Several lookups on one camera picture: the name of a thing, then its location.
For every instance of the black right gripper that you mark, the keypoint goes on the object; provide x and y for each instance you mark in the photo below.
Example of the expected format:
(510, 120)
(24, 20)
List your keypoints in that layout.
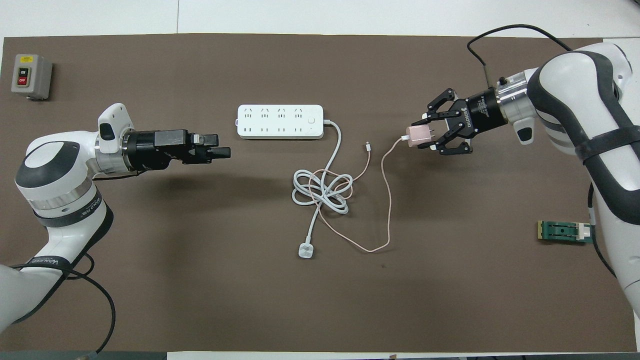
(482, 112)

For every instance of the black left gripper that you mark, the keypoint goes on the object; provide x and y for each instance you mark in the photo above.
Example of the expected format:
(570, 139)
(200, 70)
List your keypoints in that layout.
(160, 150)

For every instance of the pink charger adapter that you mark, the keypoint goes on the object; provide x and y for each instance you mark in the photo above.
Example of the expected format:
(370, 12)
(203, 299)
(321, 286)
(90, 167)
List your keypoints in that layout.
(417, 136)

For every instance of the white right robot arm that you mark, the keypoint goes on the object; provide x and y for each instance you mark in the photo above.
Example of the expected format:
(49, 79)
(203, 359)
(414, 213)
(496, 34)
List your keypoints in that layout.
(575, 90)

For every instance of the white power strip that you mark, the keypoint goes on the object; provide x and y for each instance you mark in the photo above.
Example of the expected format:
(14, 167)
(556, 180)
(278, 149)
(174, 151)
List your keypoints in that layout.
(280, 122)

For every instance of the brown table mat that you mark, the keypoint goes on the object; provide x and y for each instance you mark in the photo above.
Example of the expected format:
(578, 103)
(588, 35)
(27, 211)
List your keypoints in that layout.
(200, 280)

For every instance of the grey push button box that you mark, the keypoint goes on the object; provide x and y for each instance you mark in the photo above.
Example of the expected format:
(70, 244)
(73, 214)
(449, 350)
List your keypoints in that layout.
(37, 75)

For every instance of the green knife switch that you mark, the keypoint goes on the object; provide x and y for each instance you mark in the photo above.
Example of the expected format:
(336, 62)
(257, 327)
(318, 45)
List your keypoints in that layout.
(560, 231)

